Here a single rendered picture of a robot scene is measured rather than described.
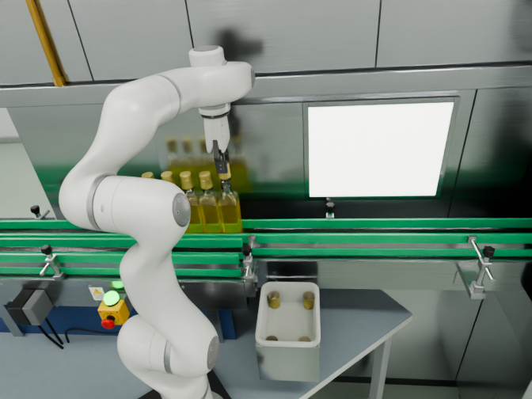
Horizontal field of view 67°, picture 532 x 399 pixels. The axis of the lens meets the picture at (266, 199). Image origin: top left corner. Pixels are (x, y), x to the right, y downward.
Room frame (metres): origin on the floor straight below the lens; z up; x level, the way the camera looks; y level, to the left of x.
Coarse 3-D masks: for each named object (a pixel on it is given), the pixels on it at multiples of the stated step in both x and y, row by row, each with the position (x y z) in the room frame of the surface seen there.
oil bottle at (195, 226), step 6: (198, 192) 1.04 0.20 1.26; (192, 198) 1.00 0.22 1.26; (198, 198) 1.01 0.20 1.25; (192, 204) 0.99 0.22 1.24; (198, 204) 1.00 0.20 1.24; (192, 210) 0.99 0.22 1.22; (198, 210) 0.99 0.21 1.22; (192, 216) 1.00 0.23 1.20; (198, 216) 0.99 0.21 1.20; (192, 222) 1.00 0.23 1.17; (198, 222) 0.99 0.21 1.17; (192, 228) 1.00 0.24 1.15; (198, 228) 0.99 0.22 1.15
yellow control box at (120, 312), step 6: (120, 294) 0.89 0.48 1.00; (126, 294) 0.89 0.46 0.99; (120, 300) 0.87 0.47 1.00; (126, 300) 0.88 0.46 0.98; (102, 306) 0.85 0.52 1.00; (114, 306) 0.84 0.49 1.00; (120, 306) 0.84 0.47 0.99; (126, 306) 0.87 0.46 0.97; (102, 312) 0.84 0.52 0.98; (108, 312) 0.83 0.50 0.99; (114, 312) 0.83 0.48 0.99; (120, 312) 0.83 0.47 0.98; (126, 312) 0.86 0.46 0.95; (102, 318) 0.84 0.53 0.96; (114, 318) 0.83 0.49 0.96; (120, 318) 0.83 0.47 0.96; (126, 318) 0.85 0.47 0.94; (120, 324) 0.83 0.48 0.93
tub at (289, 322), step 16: (272, 288) 0.86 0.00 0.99; (288, 288) 0.86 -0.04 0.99; (304, 288) 0.85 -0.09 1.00; (288, 304) 0.84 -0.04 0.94; (272, 320) 0.79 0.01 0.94; (288, 320) 0.78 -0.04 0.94; (304, 320) 0.78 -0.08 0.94; (256, 336) 0.68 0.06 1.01; (288, 336) 0.72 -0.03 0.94; (320, 336) 0.66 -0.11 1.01
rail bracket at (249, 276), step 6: (252, 240) 0.94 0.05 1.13; (246, 246) 0.85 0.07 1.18; (252, 246) 0.91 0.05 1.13; (246, 252) 0.84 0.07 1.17; (246, 258) 0.84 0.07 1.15; (252, 258) 0.85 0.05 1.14; (246, 264) 0.83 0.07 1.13; (252, 264) 0.84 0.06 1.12; (246, 270) 0.81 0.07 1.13; (246, 276) 0.79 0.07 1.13; (252, 276) 0.84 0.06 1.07; (246, 282) 0.84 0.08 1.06; (252, 282) 0.84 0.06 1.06
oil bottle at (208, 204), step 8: (216, 192) 1.02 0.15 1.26; (200, 200) 1.00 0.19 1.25; (208, 200) 0.99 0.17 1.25; (216, 200) 1.00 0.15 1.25; (200, 208) 0.99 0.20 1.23; (208, 208) 0.99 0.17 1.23; (216, 208) 0.99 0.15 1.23; (208, 216) 0.99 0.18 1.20; (216, 216) 0.98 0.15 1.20; (208, 224) 0.99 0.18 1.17; (216, 224) 0.98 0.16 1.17; (208, 232) 0.99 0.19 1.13; (216, 232) 0.99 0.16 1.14
